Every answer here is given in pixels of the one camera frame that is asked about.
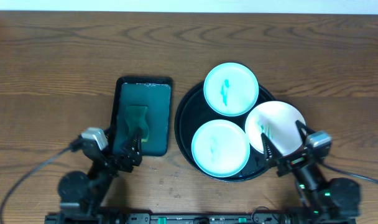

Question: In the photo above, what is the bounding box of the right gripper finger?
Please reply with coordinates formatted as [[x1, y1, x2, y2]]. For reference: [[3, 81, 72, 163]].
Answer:
[[295, 120, 315, 146], [261, 133, 283, 168]]

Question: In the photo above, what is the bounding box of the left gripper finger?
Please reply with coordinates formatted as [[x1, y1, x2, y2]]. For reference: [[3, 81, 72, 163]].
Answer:
[[107, 120, 118, 149], [122, 128, 142, 153]]

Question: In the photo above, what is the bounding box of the green yellow sponge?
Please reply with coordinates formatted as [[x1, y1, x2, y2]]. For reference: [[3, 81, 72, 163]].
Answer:
[[124, 105, 149, 142]]

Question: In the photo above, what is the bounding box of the white plate with green smear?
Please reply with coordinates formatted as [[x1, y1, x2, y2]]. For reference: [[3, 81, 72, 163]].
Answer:
[[245, 101, 305, 156]]

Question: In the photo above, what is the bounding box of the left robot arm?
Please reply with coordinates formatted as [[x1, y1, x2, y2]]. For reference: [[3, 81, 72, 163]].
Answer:
[[58, 121, 149, 220]]

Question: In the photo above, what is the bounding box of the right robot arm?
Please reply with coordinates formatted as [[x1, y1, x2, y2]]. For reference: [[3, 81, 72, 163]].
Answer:
[[261, 120, 361, 223]]

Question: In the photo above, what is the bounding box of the black rectangular water tray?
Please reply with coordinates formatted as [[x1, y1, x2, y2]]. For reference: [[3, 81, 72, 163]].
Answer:
[[111, 76, 173, 156]]

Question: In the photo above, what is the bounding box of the round black serving tray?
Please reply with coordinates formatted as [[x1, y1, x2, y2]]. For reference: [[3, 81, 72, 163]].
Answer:
[[174, 82, 268, 182]]

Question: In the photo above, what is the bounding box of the mint plate with green smear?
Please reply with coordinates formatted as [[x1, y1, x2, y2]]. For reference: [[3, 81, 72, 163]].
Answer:
[[203, 62, 259, 116]]

